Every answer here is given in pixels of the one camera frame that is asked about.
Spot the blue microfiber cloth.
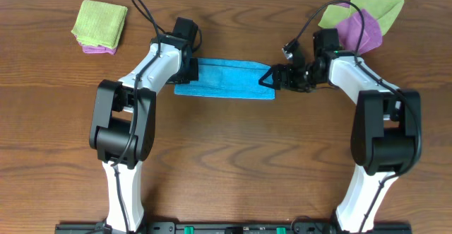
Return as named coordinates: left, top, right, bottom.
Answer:
left=174, top=58, right=275, bottom=100

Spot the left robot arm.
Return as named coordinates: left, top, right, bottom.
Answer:
left=89, top=33, right=198, bottom=233

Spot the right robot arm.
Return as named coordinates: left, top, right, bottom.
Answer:
left=258, top=29, right=422, bottom=233

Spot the crumpled purple cloth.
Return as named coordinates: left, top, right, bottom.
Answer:
left=335, top=9, right=383, bottom=54

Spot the folded purple cloth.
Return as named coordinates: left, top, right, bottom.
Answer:
left=78, top=42, right=117, bottom=55

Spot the folded green cloth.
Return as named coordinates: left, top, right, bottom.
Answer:
left=71, top=0, right=128, bottom=49

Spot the crumpled green cloth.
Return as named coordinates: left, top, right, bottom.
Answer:
left=318, top=0, right=404, bottom=35

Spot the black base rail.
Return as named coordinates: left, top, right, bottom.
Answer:
left=54, top=221, right=412, bottom=234

